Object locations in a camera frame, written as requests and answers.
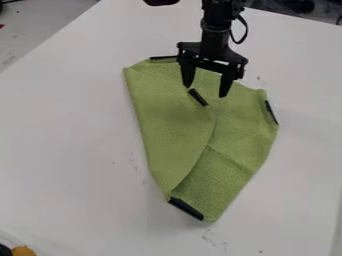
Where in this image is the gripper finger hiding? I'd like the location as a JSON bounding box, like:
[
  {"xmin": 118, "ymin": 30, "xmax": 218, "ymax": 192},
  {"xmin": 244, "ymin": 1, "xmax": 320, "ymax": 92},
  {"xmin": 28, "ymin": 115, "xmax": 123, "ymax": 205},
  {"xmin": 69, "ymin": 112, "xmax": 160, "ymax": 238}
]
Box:
[
  {"xmin": 217, "ymin": 69, "xmax": 238, "ymax": 99},
  {"xmin": 179, "ymin": 61, "xmax": 198, "ymax": 89}
]

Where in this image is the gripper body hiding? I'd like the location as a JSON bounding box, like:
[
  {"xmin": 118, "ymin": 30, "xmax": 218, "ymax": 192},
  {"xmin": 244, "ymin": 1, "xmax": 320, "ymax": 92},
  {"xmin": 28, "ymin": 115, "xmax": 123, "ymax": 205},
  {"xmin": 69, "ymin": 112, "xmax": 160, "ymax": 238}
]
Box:
[{"xmin": 175, "ymin": 28, "xmax": 250, "ymax": 80}]

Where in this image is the green cloth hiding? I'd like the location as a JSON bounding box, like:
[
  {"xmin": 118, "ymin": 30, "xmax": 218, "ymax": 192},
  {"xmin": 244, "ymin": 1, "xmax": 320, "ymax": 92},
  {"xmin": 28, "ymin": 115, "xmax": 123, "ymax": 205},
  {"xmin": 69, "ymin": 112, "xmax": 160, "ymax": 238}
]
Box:
[{"xmin": 121, "ymin": 55, "xmax": 281, "ymax": 223}]

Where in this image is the yellow toy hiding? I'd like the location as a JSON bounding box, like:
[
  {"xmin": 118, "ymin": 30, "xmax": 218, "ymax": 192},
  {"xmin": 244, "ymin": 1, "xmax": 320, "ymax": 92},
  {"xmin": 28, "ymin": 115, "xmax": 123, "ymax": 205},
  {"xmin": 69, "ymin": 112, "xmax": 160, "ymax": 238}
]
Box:
[{"xmin": 10, "ymin": 245, "xmax": 38, "ymax": 256}]

